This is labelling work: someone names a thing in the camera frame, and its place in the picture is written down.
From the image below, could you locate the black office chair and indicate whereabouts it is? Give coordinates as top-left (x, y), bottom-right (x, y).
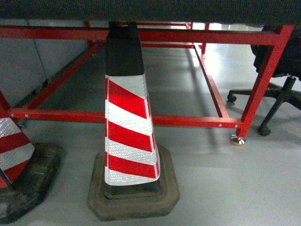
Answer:
top-left (227, 25), bottom-right (301, 136)

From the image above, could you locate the red metal table frame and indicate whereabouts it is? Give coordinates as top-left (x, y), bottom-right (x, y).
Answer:
top-left (0, 23), bottom-right (293, 150)

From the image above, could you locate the red white traffic cone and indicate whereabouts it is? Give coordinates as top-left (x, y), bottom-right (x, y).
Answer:
top-left (87, 22), bottom-right (180, 222)

